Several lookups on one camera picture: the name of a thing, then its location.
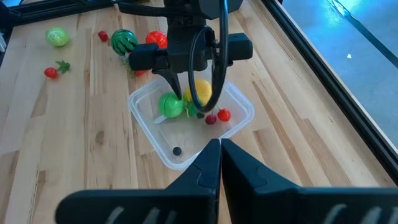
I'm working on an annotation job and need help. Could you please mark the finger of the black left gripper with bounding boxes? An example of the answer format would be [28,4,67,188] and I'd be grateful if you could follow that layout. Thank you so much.
[154,68,183,99]

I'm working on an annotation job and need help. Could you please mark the clear plastic tupperware container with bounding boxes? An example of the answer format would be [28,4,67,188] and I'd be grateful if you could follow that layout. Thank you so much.
[127,77,255,171]

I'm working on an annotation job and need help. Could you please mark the toy watermelon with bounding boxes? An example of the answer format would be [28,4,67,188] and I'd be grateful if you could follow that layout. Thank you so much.
[110,29,139,57]

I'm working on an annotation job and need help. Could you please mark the red strawberries with green leaves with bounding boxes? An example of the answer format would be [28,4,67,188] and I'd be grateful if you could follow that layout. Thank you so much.
[123,54,149,78]

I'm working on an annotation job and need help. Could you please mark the green toy cabbage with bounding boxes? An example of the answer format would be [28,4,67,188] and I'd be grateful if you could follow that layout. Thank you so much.
[45,26,70,48]

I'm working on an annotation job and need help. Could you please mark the yellow toy lemon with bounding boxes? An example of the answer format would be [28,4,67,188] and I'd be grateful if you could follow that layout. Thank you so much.
[183,78,213,106]

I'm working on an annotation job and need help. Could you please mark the large red toy tomato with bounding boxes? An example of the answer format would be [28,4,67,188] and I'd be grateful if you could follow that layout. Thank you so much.
[145,30,169,47]

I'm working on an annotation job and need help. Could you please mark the small bright red cherry tomato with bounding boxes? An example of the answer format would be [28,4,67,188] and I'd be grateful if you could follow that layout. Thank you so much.
[216,105,233,123]

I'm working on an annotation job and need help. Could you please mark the green toy pear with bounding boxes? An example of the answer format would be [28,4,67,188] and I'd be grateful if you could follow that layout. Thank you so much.
[158,92,186,119]

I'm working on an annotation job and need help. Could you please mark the small tomato with green leaf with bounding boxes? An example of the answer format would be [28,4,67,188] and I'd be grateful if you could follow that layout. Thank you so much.
[44,59,72,80]

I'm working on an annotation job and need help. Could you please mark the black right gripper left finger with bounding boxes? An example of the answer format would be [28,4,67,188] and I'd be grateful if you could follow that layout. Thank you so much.
[167,139,221,191]

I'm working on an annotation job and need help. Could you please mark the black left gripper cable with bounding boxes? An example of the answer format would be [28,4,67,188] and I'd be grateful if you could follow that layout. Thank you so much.
[188,0,230,113]

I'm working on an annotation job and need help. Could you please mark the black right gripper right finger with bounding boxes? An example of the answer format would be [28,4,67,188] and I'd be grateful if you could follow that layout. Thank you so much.
[221,139,298,192]

